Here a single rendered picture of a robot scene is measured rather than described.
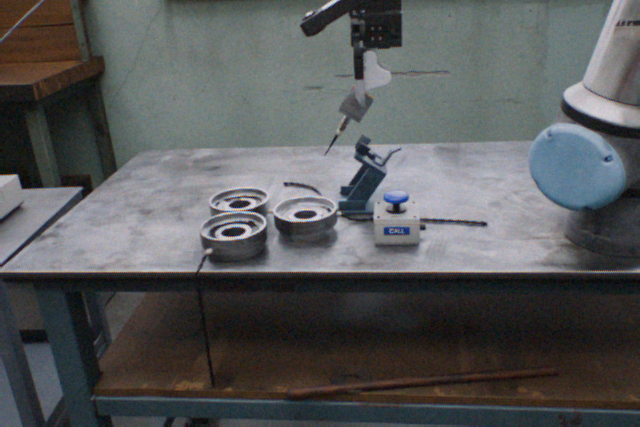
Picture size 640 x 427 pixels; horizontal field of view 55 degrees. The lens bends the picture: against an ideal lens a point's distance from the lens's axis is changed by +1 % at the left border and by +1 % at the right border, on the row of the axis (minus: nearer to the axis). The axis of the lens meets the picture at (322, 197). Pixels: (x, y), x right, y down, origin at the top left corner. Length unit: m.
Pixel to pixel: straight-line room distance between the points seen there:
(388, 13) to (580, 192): 0.40
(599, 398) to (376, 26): 0.69
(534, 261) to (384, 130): 1.75
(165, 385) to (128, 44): 1.87
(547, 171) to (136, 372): 0.78
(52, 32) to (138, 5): 0.36
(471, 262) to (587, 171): 0.22
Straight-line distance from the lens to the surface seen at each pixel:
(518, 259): 0.93
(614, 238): 0.97
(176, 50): 2.69
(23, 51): 2.84
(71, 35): 2.72
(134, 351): 1.24
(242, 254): 0.94
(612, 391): 1.13
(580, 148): 0.79
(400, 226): 0.94
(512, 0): 2.56
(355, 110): 1.04
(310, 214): 1.02
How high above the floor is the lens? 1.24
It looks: 22 degrees down
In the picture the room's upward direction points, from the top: 3 degrees counter-clockwise
